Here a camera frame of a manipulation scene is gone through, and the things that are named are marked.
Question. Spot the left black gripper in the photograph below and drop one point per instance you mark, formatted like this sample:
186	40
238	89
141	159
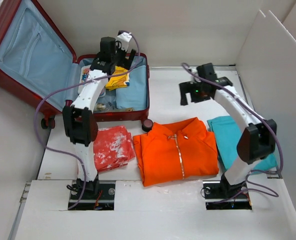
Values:
123	62

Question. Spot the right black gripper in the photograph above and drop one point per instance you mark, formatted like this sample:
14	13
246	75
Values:
186	87

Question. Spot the yellow cartoon cloth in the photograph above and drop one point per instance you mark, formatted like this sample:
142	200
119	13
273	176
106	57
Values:
119	79

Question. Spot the white first aid box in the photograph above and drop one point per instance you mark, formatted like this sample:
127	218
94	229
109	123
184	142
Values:
86	75

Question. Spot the light blue cloth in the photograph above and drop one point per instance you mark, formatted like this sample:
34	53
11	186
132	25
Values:
135	95

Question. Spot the small gold cap bottle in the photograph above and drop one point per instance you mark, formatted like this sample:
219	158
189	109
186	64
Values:
100	107

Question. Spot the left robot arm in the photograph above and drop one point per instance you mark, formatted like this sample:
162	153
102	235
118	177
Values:
79	121

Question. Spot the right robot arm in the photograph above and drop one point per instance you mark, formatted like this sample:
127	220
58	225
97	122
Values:
258	135

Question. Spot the dark red round jar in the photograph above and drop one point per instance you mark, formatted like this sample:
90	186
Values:
147	125

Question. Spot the orange zip jacket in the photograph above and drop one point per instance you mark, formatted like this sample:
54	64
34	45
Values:
176	151

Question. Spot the teal folded garment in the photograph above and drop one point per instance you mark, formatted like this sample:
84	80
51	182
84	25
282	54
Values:
227	135

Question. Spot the red white patterned cloth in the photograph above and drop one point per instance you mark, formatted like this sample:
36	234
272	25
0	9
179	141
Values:
113	148

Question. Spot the white foam board panel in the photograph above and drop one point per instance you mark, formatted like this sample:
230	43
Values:
267	66

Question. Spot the red open suitcase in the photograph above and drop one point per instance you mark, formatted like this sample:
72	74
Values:
37	64

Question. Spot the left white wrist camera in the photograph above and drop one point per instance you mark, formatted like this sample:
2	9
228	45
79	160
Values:
124	38

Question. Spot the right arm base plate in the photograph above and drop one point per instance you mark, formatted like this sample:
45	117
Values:
218	199

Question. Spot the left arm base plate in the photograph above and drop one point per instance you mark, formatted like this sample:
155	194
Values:
103	201

